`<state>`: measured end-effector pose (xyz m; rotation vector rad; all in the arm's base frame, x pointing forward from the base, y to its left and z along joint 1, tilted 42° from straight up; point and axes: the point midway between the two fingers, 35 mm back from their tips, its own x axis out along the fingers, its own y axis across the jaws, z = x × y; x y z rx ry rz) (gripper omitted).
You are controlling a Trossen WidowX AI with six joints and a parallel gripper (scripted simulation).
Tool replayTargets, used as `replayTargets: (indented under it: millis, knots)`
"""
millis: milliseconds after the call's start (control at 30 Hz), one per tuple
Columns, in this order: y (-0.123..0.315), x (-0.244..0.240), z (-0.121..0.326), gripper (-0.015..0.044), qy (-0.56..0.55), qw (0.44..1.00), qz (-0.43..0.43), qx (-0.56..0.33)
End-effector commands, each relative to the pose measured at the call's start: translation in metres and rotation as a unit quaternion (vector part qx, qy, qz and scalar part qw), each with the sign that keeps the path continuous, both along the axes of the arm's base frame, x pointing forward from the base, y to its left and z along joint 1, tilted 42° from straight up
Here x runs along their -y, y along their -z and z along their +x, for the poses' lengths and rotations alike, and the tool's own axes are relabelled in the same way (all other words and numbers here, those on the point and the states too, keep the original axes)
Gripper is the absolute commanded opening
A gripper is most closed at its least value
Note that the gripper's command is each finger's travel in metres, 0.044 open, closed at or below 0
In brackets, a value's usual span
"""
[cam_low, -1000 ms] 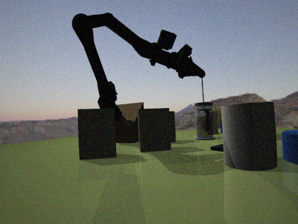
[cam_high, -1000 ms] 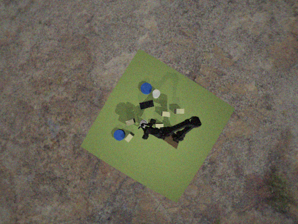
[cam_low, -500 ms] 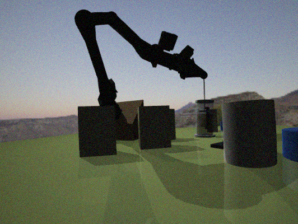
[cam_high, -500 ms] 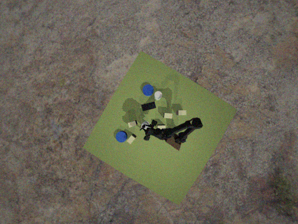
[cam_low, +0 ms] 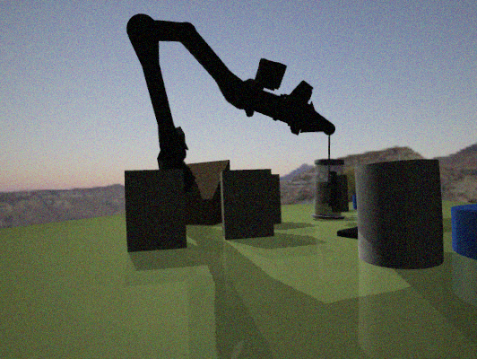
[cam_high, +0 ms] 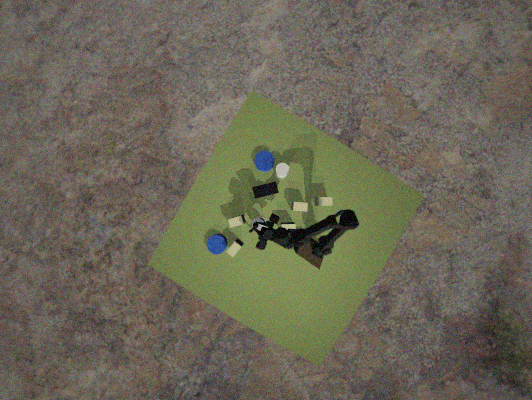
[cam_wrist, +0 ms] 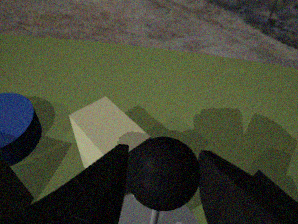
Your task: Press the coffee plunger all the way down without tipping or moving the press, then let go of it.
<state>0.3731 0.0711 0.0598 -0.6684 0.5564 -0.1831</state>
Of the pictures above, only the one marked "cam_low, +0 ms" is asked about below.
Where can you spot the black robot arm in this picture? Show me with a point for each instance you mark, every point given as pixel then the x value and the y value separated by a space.
pixel 145 33

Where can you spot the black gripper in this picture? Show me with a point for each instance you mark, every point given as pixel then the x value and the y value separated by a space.
pixel 298 114

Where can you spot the french press with plunger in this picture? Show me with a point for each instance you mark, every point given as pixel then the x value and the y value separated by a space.
pixel 328 186

